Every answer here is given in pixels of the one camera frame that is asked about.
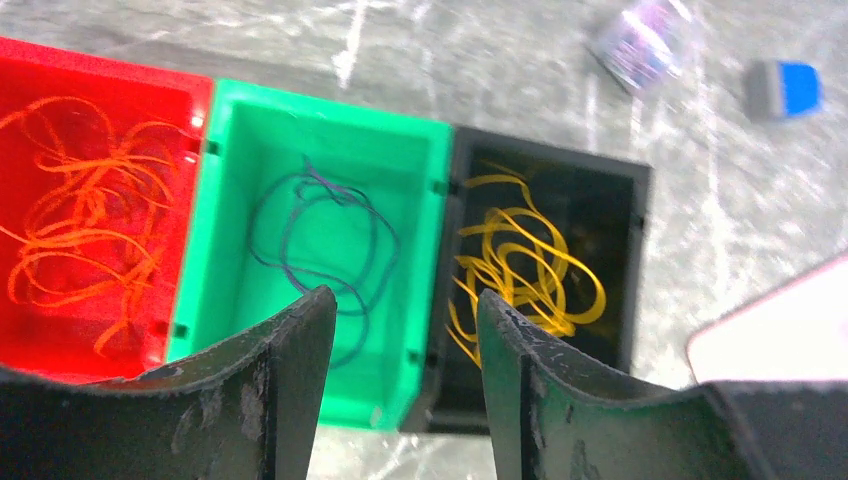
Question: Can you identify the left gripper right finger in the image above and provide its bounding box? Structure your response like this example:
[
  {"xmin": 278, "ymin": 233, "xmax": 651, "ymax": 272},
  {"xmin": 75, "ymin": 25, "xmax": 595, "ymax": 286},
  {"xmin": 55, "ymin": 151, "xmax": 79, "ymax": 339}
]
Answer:
[{"xmin": 477, "ymin": 291, "xmax": 847, "ymax": 479}]

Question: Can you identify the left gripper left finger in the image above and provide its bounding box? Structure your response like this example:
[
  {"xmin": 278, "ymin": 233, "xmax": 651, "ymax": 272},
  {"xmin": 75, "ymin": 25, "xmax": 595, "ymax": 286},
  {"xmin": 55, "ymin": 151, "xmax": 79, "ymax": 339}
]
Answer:
[{"xmin": 1, "ymin": 286, "xmax": 337, "ymax": 479}]

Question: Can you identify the yellow cable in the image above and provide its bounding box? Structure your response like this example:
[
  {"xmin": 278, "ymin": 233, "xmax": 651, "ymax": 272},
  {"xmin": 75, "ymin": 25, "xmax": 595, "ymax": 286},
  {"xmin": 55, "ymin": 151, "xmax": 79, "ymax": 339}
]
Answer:
[{"xmin": 447, "ymin": 160, "xmax": 608, "ymax": 369}]

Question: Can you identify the dark blue cable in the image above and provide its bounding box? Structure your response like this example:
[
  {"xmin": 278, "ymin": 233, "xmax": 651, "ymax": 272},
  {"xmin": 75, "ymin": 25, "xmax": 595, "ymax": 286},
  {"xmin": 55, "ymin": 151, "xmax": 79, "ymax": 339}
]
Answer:
[{"xmin": 248, "ymin": 155, "xmax": 402, "ymax": 369}]

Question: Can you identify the orange cable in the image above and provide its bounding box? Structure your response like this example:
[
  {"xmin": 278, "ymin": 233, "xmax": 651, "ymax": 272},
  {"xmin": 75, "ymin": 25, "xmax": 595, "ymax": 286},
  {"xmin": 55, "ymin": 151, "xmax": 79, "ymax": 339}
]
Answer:
[{"xmin": 0, "ymin": 95, "xmax": 193, "ymax": 359}]

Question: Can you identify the black plastic bin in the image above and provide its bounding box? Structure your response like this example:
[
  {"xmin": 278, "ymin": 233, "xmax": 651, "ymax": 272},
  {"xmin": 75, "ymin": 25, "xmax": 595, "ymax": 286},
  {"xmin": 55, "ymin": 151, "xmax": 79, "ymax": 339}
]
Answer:
[{"xmin": 400, "ymin": 126, "xmax": 652, "ymax": 435}]

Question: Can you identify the green plastic bin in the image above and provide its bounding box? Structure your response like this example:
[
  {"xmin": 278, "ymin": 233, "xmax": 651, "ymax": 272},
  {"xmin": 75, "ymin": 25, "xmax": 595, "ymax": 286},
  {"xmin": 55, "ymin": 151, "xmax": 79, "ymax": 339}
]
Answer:
[{"xmin": 166, "ymin": 79, "xmax": 453, "ymax": 430}]

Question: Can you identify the pink clipboard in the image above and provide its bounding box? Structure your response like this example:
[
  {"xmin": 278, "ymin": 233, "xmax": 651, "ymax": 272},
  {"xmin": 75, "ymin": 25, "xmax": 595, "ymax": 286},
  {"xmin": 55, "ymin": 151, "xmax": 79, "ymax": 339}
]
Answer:
[{"xmin": 686, "ymin": 252, "xmax": 847, "ymax": 383}]

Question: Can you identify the red plastic bin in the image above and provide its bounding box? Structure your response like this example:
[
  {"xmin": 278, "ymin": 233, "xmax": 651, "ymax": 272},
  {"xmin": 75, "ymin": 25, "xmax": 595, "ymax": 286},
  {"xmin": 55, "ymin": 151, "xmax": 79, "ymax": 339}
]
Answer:
[{"xmin": 1, "ymin": 38, "xmax": 214, "ymax": 384}]

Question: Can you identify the blue block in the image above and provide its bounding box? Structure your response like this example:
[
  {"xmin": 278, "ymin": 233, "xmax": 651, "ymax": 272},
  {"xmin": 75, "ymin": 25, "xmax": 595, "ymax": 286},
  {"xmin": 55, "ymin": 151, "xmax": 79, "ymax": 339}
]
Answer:
[{"xmin": 743, "ymin": 59, "xmax": 822, "ymax": 121}]

